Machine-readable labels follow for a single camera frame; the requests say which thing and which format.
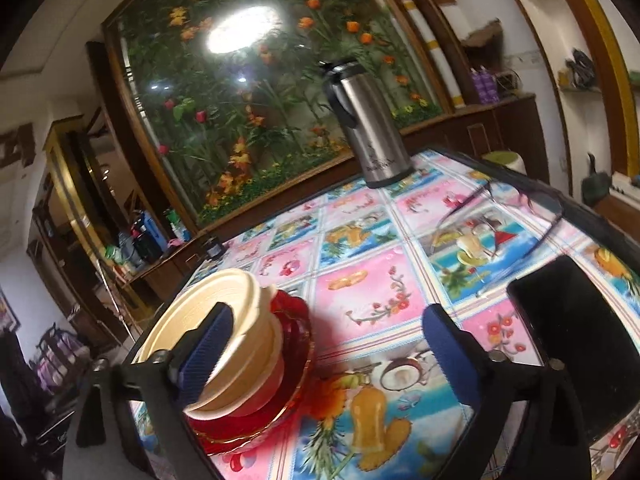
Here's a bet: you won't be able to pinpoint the black smartphone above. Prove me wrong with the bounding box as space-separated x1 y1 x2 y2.
506 256 639 443

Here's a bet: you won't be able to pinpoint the eyeglasses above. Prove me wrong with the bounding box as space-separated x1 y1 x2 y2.
426 181 564 266

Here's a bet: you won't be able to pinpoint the small black jar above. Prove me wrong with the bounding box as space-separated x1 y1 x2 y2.
203 236 227 259

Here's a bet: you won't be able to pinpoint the stainless steel thermos jug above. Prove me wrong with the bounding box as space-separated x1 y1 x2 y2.
318 58 414 188

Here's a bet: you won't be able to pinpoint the colourful patterned tablecloth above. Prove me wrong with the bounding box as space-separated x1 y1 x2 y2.
129 148 640 480

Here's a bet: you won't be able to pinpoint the flower garden mural panel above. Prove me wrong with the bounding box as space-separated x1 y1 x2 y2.
104 0 444 227

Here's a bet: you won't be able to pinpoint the white plastic bucket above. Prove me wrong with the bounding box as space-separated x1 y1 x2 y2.
482 151 527 174

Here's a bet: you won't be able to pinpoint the beige plastic bowl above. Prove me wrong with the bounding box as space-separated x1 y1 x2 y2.
134 269 284 420

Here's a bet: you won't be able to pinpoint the wooden sideboard counter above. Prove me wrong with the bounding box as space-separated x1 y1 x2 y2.
122 93 550 308

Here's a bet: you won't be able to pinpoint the clothes drying rack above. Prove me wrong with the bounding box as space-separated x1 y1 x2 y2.
35 324 91 394

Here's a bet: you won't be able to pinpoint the large red scalloped plate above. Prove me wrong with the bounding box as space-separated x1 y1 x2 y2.
186 288 317 456

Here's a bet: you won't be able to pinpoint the blue plastic bottle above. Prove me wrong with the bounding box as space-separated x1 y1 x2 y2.
141 210 168 252

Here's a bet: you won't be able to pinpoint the purple bottle pair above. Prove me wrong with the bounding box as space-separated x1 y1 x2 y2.
471 66 500 104

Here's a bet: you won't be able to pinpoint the white paper bowl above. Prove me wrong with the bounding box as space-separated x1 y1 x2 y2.
184 313 283 420

